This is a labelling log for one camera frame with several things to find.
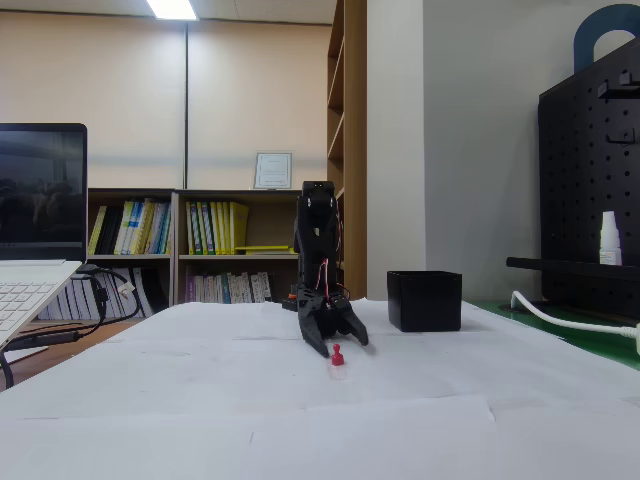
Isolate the tall wooden bookshelf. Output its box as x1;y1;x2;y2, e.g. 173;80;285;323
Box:
326;0;369;302

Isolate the black laptop cable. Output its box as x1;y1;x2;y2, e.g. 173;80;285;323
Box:
0;263;142;392

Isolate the black pegboard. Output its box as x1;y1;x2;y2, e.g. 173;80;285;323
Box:
505;36;640;322

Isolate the black square container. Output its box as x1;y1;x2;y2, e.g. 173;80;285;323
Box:
386;269;464;333

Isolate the red and white servo wire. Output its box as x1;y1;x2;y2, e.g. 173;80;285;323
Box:
316;199;352;302

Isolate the white plastic bottle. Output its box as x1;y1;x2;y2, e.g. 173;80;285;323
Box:
597;210;625;267

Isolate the low wooden bookshelf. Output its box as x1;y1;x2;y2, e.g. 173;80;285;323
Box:
39;187;177;322
171;187;304;306

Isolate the yellow upright binder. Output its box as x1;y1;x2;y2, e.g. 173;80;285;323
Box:
228;200;250;256

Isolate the blue arch-shaped object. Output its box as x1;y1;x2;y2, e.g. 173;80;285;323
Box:
572;3;640;77

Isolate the white laptop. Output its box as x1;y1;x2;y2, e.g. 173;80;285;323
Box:
0;122;89;347

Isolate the ceiling light panel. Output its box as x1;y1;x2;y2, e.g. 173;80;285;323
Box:
145;0;198;22

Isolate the white power strip cable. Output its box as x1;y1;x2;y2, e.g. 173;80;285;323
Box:
509;290;640;335

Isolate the framed certificate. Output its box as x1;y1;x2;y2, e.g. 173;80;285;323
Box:
252;150;295;191

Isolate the flat lying yellow book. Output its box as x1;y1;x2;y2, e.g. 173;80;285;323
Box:
234;243;297;257

